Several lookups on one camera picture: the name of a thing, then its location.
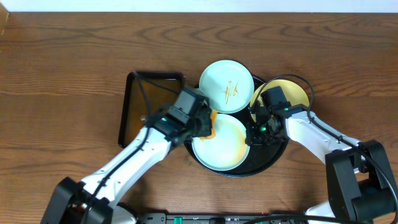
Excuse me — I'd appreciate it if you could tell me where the green and yellow sponge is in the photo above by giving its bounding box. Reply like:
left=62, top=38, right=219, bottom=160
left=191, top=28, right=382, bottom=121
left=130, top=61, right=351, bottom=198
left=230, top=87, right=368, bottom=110
left=200, top=110, right=218, bottom=140

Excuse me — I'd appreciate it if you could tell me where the light blue plate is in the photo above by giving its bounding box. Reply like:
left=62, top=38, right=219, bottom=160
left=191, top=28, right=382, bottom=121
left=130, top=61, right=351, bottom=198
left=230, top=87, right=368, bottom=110
left=199, top=60, right=254, bottom=114
left=192, top=114, right=250, bottom=171

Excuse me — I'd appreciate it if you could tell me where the yellow plate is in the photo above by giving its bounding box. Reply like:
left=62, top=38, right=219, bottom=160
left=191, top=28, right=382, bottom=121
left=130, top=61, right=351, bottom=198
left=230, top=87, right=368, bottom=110
left=249, top=80, right=310, bottom=106

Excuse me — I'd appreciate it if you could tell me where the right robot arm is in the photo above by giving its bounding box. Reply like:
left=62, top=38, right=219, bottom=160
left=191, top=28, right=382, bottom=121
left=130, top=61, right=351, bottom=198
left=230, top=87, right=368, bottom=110
left=248, top=102, right=397, bottom=223

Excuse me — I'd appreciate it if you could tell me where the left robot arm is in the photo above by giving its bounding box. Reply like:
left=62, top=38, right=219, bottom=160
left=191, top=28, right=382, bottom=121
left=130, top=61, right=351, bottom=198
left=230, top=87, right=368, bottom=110
left=41, top=104, right=217, bottom=223

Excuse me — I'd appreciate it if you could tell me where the round black serving tray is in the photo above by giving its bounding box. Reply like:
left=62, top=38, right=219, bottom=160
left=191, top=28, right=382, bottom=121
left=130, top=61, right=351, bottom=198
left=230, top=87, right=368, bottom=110
left=183, top=74, right=290, bottom=178

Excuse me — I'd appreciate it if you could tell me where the black rectangular water tray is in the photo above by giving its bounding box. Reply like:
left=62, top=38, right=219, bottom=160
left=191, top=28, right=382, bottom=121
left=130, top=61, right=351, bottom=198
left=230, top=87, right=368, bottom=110
left=118, top=72, right=185, bottom=148

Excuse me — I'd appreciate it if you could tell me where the right black cable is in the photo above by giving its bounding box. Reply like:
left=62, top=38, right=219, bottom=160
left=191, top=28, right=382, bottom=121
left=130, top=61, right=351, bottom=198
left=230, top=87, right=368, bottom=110
left=253, top=73, right=398, bottom=218

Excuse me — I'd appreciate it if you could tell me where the black cable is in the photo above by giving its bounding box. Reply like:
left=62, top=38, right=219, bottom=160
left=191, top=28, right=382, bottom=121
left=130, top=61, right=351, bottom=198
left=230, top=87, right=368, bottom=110
left=253, top=73, right=398, bottom=218
left=80, top=71, right=181, bottom=224

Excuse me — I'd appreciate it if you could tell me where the left black cable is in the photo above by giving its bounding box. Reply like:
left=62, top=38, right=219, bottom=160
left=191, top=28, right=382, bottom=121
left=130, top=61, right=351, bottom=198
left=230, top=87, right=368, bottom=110
left=80, top=71, right=181, bottom=224

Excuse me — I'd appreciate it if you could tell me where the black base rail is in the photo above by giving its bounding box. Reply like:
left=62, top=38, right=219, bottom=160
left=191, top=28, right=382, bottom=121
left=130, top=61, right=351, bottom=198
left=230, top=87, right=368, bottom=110
left=136, top=212, right=281, bottom=224

